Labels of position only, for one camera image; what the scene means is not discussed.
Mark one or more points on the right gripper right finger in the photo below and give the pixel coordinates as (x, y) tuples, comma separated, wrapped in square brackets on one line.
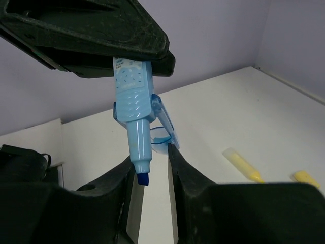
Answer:
[(206, 212)]

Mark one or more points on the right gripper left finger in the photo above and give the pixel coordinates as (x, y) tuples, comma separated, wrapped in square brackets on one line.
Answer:
[(105, 210)]

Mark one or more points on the yellow highlighter body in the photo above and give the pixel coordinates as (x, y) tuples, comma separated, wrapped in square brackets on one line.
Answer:
[(245, 168)]

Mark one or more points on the blue highlighter pen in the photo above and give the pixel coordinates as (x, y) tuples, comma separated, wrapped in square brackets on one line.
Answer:
[(142, 113)]

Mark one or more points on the yellow marker cap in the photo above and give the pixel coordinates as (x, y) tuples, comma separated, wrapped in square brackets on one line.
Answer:
[(304, 177)]

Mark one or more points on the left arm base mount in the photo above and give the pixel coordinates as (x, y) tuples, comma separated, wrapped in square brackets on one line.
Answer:
[(20, 166)]

